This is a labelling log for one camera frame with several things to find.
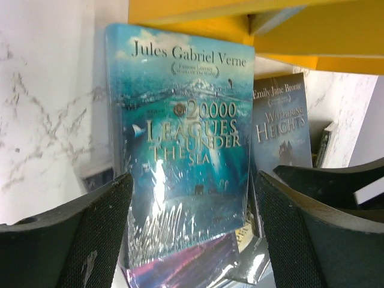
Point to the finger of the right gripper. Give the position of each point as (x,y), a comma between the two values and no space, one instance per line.
(335,186)

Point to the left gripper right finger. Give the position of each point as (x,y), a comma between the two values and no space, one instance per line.
(312,244)

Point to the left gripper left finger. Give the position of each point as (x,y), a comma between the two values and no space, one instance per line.
(73,245)

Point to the black Moon and Sixpence book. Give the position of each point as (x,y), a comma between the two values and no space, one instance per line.
(253,263)

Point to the dark Wuthering Heights book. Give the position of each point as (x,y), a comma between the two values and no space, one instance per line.
(280,128)

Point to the blue 20000 Leagues book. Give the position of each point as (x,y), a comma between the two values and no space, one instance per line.
(181,108)

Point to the light blue cat book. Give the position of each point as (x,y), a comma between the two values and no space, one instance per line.
(264,22)

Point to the green Alice Wonderland book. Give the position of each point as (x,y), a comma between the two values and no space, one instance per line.
(324,143)

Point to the yellow wooden two-slot shelf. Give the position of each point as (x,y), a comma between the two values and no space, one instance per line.
(339,36)

